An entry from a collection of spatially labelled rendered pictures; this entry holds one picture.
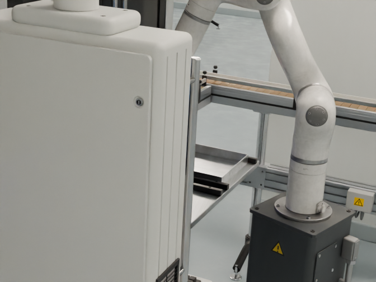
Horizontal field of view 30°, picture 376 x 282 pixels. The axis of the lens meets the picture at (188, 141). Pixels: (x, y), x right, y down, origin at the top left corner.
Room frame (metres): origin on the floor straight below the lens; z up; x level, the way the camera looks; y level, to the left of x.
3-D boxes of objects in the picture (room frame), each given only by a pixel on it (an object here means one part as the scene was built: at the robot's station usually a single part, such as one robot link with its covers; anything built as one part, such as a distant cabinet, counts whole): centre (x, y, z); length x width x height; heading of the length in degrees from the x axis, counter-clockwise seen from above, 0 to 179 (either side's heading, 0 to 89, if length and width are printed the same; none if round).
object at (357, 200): (3.03, -0.83, 0.50); 0.12 x 0.05 x 0.09; 66
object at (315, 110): (2.09, -0.39, 1.16); 0.19 x 0.12 x 0.24; 173
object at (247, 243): (3.31, -0.37, 0.07); 0.50 x 0.08 x 0.14; 156
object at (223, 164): (2.42, -0.02, 0.90); 0.34 x 0.26 x 0.04; 66
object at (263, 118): (3.31, -0.37, 0.46); 0.09 x 0.09 x 0.77; 66
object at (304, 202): (2.12, -0.39, 0.95); 0.19 x 0.19 x 0.18
